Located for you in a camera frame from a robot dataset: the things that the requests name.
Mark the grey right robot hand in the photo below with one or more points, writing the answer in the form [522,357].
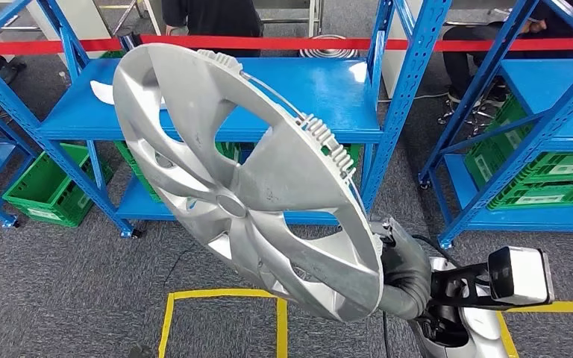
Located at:
[407,262]

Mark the silver plastic wheel hubcap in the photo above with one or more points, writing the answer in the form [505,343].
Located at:
[232,205]

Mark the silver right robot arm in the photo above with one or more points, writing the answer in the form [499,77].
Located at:
[479,326]

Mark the blue metal shelf rack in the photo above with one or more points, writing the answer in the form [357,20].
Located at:
[548,84]
[316,89]
[4,163]

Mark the white curved plastic part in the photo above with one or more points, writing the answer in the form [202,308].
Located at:
[101,94]

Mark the round ribbed chrome base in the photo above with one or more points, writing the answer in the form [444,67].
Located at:
[328,53]

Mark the thin black floor thread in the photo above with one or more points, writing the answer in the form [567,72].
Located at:
[178,262]

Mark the red barrier belt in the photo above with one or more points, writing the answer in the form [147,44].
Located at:
[316,43]

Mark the white cabinet panel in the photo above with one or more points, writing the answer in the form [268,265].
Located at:
[84,19]

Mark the chrome black stanchion post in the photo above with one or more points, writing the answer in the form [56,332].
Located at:
[127,39]

